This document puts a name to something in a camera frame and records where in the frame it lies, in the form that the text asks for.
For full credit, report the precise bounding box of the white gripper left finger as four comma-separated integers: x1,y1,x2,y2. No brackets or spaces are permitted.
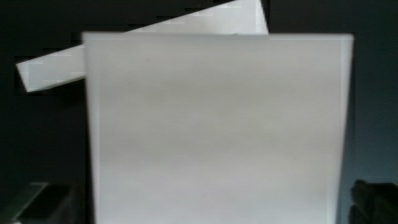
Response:
6,182,89,224

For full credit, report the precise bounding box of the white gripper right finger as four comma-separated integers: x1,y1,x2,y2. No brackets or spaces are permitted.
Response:
349,180,398,224

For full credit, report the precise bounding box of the white cabinet top block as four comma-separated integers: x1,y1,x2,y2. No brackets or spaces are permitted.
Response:
84,32,354,224

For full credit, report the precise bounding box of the white cabinet body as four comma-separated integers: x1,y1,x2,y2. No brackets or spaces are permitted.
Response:
17,0,269,92

